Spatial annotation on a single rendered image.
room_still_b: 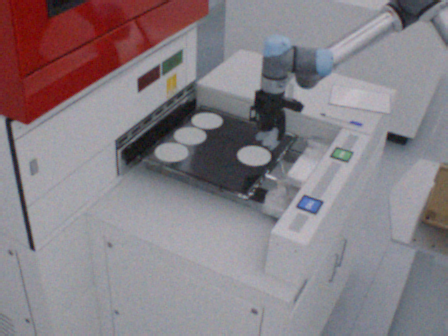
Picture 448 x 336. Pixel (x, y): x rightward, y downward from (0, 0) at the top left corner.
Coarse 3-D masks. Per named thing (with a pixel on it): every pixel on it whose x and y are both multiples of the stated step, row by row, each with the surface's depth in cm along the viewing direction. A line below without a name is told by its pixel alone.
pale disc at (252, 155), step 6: (240, 150) 170; (246, 150) 170; (252, 150) 170; (258, 150) 170; (264, 150) 170; (240, 156) 167; (246, 156) 167; (252, 156) 167; (258, 156) 167; (264, 156) 167; (270, 156) 167; (246, 162) 165; (252, 162) 165; (258, 162) 165; (264, 162) 165
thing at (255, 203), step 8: (152, 168) 174; (168, 176) 172; (176, 176) 170; (192, 184) 168; (200, 184) 166; (216, 192) 164; (232, 200) 162; (240, 200) 160; (248, 200) 158; (256, 200) 158; (264, 200) 157; (256, 208) 158
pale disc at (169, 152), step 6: (162, 144) 173; (168, 144) 173; (174, 144) 173; (180, 144) 173; (156, 150) 170; (162, 150) 170; (168, 150) 170; (174, 150) 170; (180, 150) 170; (186, 150) 170; (156, 156) 168; (162, 156) 168; (168, 156) 168; (174, 156) 168; (180, 156) 168; (186, 156) 168
